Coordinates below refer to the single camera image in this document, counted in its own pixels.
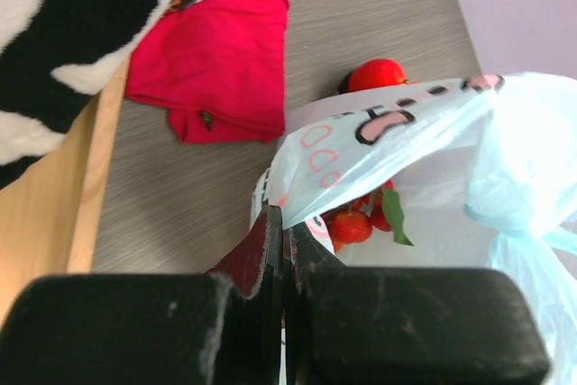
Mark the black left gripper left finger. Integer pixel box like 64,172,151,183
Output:
1,206,283,384

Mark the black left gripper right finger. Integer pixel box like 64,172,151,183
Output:
283,225,551,384

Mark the red yellow cherry bunch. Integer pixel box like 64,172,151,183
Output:
321,179,413,252

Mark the light blue cartoon plastic bag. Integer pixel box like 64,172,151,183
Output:
251,72,576,384

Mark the black fruit plate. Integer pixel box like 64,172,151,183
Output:
337,75,350,95

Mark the red apple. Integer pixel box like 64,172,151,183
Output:
346,59,408,92

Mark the red folded cloth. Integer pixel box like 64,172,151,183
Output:
125,0,289,144

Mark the zebra pattern fleece garment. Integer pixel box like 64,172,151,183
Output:
1,0,171,186

